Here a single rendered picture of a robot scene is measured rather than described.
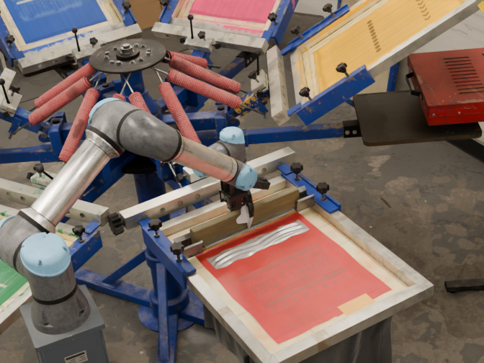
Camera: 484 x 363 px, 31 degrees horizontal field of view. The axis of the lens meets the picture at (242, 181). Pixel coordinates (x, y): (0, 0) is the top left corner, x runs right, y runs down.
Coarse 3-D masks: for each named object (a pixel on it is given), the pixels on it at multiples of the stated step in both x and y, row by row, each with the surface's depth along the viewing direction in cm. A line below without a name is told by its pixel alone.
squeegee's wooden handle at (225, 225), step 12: (288, 192) 298; (264, 204) 294; (276, 204) 297; (288, 204) 300; (228, 216) 289; (264, 216) 297; (192, 228) 285; (204, 228) 286; (216, 228) 288; (228, 228) 291; (240, 228) 294; (192, 240) 287; (204, 240) 288
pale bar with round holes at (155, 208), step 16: (256, 160) 321; (272, 160) 320; (288, 160) 323; (176, 192) 307; (192, 192) 307; (208, 192) 311; (128, 208) 302; (144, 208) 301; (160, 208) 303; (176, 208) 306; (128, 224) 299
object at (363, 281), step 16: (272, 224) 302; (304, 224) 300; (288, 240) 293; (304, 240) 293; (320, 240) 292; (336, 256) 284; (352, 272) 277; (368, 272) 276; (336, 288) 271; (352, 288) 270; (368, 288) 270; (384, 288) 269; (336, 304) 265
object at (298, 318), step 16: (240, 240) 296; (208, 256) 290; (256, 256) 287; (272, 256) 287; (224, 272) 282; (240, 272) 281; (224, 288) 276; (240, 288) 275; (240, 304) 269; (256, 304) 268; (304, 304) 266; (320, 304) 266; (256, 320) 262; (272, 320) 262; (288, 320) 261; (304, 320) 260; (320, 320) 260; (272, 336) 256; (288, 336) 255
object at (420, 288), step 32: (256, 192) 313; (192, 224) 304; (352, 224) 292; (384, 256) 276; (192, 288) 275; (416, 288) 263; (224, 320) 259; (352, 320) 254; (256, 352) 246; (288, 352) 245
